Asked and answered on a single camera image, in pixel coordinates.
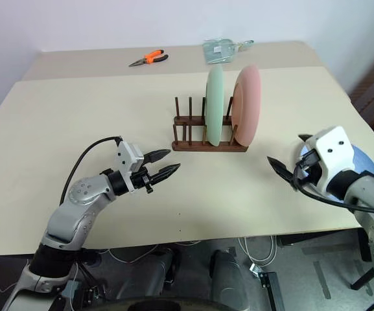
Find white floor cable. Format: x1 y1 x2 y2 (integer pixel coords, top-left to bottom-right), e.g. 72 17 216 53
107 241 200 265
237 235 277 267

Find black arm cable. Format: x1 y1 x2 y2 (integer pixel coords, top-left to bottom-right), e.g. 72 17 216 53
59 136 124 207
293 155 374 218

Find blue plate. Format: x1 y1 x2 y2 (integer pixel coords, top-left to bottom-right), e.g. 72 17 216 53
296 142 374 203

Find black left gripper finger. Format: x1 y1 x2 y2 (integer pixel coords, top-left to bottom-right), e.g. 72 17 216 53
143 149 172 167
148 163 182 187

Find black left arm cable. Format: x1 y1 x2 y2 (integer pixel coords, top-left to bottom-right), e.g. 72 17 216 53
59 136 124 207

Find black metal bracket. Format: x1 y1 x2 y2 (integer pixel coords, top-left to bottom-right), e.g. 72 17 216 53
258 271 281 311

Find pink plate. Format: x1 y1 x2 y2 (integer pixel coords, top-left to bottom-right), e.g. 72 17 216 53
231 63 262 146

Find wooden dish rack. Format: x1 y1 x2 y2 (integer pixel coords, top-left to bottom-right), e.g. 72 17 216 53
171 95 250 153

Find orange handled pliers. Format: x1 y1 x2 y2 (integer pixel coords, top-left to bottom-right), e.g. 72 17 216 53
128 49 170 68

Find black table foot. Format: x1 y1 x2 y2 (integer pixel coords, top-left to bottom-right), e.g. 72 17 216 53
349 268 374 290

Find dark rounded shape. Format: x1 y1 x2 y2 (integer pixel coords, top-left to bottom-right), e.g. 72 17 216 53
209 249 251 302
117 248 178 303

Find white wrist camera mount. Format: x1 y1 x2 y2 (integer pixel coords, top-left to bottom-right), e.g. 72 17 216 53
114 139 145 192
303 125 358 195

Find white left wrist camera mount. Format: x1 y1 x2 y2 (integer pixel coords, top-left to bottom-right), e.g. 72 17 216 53
114 139 145 192

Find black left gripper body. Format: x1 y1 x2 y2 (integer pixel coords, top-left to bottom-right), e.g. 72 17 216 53
130 166 156 195

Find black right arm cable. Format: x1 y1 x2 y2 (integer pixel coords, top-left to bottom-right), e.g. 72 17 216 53
293 155 374 218

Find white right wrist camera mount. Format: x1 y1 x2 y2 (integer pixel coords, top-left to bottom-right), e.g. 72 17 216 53
303 125 358 195

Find black table frame bar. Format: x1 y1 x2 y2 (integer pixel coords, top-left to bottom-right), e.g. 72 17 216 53
276 229 374 263

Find green plate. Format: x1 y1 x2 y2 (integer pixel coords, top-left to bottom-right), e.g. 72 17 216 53
204 65 224 148

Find clear plastic bag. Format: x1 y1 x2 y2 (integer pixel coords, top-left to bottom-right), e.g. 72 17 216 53
202 38 239 65

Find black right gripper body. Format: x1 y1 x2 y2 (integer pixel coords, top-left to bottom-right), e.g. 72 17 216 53
291 147 323 192

